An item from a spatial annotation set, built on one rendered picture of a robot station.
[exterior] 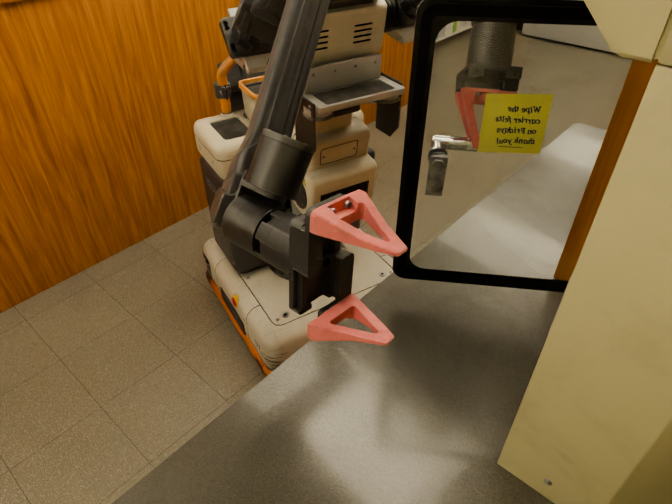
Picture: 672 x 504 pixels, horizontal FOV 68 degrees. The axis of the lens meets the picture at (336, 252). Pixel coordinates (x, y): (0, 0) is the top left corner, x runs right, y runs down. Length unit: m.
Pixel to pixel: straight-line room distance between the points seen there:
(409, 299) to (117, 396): 1.38
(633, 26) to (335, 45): 1.00
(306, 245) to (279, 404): 0.31
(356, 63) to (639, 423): 1.04
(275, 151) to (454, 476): 0.42
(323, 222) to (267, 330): 1.28
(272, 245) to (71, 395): 1.64
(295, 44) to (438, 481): 0.54
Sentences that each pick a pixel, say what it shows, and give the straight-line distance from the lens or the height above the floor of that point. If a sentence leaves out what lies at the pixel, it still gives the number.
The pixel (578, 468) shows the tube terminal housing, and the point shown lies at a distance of 0.61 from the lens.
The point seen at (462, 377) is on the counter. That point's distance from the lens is 0.74.
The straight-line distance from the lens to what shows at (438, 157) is 0.65.
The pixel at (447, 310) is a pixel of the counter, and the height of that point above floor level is 0.94.
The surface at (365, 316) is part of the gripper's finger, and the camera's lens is 0.49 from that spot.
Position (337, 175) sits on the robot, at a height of 0.79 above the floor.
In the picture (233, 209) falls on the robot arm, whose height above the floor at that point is 1.22.
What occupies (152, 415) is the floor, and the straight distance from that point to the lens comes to 1.91.
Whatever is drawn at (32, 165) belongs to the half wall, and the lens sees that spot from 2.28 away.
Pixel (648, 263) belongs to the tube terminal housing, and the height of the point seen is 1.28.
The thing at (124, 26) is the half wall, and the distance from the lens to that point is 2.31.
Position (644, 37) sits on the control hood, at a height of 1.42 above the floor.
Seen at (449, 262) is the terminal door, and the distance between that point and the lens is 0.77.
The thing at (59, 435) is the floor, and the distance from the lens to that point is 1.98.
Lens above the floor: 1.51
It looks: 39 degrees down
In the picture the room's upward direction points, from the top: straight up
